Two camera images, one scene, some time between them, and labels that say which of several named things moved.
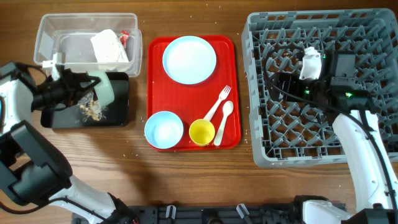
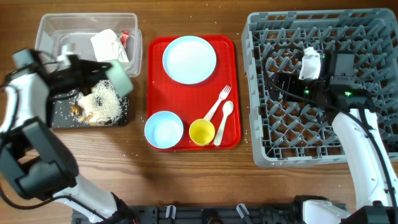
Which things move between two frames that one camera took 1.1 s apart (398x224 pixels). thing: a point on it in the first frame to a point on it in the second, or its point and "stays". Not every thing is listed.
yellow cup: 201,132 stays
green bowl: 104,89 to 120,78
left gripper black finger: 86,78 to 92,69
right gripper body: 280,84 stays
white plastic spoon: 227,109 stays
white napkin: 107,48 stays
